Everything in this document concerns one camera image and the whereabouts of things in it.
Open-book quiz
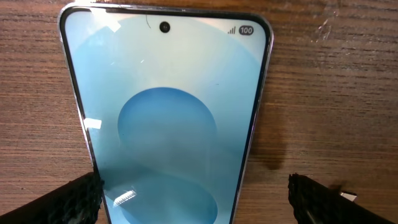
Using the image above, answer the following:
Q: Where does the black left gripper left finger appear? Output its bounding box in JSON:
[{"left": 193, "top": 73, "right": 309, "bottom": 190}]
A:
[{"left": 1, "top": 172, "right": 104, "bottom": 224}]

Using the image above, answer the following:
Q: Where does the teal screen Galaxy smartphone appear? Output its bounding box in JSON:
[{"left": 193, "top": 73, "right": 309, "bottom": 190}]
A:
[{"left": 58, "top": 1, "right": 274, "bottom": 224}]

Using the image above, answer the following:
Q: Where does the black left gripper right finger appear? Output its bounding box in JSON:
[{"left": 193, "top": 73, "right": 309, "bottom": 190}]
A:
[{"left": 288, "top": 173, "right": 393, "bottom": 224}]

